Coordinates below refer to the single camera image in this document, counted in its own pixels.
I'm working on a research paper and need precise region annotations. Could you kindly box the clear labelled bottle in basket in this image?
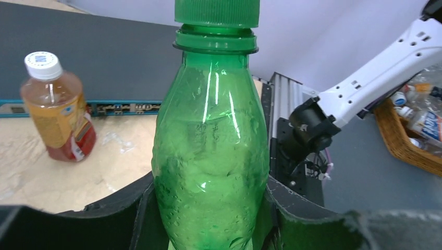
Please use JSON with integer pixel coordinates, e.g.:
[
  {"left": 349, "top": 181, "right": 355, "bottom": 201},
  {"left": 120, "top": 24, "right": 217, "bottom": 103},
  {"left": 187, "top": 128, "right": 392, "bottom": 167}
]
[{"left": 394, "top": 106, "right": 441, "bottom": 146}]

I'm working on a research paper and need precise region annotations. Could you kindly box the white bottle cap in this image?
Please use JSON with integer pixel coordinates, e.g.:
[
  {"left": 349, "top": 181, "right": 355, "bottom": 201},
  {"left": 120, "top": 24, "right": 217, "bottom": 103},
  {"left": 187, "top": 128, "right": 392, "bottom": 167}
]
[{"left": 24, "top": 51, "right": 64, "bottom": 81}]

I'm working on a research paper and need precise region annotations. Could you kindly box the dark blue network switch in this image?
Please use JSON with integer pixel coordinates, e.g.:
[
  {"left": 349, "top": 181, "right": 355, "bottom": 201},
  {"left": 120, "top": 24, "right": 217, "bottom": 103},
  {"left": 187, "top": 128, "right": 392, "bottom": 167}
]
[{"left": 1, "top": 2, "right": 182, "bottom": 118}]

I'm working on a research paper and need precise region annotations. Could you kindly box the green plastic bottle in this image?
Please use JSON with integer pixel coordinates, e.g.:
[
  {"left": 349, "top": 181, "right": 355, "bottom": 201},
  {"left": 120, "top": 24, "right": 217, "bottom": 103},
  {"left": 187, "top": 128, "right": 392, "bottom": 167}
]
[{"left": 151, "top": 24, "right": 269, "bottom": 249}]

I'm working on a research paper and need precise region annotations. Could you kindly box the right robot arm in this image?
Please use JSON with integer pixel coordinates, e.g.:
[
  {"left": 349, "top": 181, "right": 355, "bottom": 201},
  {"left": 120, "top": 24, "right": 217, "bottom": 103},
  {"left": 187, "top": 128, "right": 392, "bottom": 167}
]
[{"left": 279, "top": 1, "right": 441, "bottom": 161}]

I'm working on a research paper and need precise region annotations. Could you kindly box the aluminium frame rail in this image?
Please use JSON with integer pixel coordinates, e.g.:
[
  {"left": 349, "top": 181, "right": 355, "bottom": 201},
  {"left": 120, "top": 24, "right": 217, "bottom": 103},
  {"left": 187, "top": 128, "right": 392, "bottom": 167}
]
[{"left": 269, "top": 72, "right": 318, "bottom": 138}]

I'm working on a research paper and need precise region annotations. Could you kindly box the woven wicker basket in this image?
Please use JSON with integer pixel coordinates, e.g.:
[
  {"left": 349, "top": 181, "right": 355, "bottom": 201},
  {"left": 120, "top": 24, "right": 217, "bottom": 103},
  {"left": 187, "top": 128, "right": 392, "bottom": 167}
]
[{"left": 373, "top": 100, "right": 441, "bottom": 176}]

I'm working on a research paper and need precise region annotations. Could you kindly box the green bottle cap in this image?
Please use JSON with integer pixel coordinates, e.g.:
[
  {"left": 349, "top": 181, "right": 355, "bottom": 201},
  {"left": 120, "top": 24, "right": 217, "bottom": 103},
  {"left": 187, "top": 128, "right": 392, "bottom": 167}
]
[{"left": 175, "top": 0, "right": 260, "bottom": 29}]

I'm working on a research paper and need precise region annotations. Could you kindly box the brown drink bottle in basket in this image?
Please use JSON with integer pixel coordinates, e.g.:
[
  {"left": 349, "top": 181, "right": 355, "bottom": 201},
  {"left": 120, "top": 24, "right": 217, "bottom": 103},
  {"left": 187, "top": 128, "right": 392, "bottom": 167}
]
[{"left": 402, "top": 83, "right": 441, "bottom": 102}]

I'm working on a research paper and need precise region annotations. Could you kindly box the tea bottle with yellow-red label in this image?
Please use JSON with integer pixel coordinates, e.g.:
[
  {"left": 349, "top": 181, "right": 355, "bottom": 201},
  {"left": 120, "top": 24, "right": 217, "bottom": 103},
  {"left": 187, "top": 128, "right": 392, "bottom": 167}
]
[{"left": 20, "top": 70, "right": 96, "bottom": 162}]

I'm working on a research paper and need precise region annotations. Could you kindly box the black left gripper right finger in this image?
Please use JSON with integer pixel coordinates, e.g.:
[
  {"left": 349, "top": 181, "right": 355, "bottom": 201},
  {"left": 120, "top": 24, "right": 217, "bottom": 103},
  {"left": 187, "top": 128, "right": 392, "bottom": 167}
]
[{"left": 255, "top": 177, "right": 441, "bottom": 249}]

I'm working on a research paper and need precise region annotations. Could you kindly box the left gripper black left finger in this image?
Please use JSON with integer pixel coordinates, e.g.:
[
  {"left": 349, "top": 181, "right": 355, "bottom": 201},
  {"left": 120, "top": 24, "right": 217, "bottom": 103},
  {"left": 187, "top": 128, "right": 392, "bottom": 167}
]
[{"left": 1, "top": 173, "right": 169, "bottom": 249}]

